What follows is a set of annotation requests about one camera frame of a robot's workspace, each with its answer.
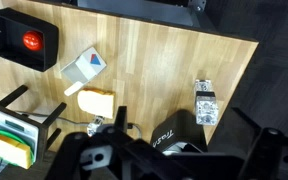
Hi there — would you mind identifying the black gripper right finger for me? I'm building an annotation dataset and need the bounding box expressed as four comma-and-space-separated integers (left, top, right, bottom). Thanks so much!
232, 107, 285, 180

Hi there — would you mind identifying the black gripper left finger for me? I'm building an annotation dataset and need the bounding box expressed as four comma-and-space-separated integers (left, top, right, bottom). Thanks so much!
45, 106, 142, 180

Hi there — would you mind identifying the clear glass cup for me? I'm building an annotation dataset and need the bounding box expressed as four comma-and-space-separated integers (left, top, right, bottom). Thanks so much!
193, 78, 220, 127

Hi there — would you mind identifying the black trash bin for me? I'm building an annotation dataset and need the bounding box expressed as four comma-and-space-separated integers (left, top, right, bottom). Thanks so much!
149, 109, 209, 155

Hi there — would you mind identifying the black rectangular tray bin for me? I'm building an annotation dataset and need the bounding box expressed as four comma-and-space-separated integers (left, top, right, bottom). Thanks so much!
0, 7, 60, 73

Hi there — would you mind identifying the small glass shaker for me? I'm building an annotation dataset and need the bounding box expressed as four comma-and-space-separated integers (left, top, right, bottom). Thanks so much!
86, 115, 106, 137

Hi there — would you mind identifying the small black table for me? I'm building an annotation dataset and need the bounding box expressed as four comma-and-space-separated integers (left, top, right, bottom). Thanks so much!
0, 84, 68, 164

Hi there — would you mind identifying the flat bread slice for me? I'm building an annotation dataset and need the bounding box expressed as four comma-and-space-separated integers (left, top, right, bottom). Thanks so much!
76, 87, 116, 120

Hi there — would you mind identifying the white kitchen scale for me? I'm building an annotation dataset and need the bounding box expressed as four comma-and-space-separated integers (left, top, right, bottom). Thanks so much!
0, 110, 39, 158

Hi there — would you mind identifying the thick bread loaf slice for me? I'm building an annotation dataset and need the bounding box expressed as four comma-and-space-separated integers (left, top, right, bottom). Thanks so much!
0, 133, 33, 170

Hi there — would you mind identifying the white carton box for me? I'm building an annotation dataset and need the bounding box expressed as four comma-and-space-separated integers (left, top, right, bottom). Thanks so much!
59, 46, 108, 98

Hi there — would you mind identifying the red tomato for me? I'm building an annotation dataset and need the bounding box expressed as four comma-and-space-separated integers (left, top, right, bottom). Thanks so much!
21, 30, 45, 52

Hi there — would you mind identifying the grey power cable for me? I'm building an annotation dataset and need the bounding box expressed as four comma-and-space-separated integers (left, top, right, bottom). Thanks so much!
15, 109, 143, 139

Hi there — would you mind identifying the grey metal mount frame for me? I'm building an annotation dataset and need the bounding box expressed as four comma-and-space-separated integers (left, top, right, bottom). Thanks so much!
77, 0, 205, 28

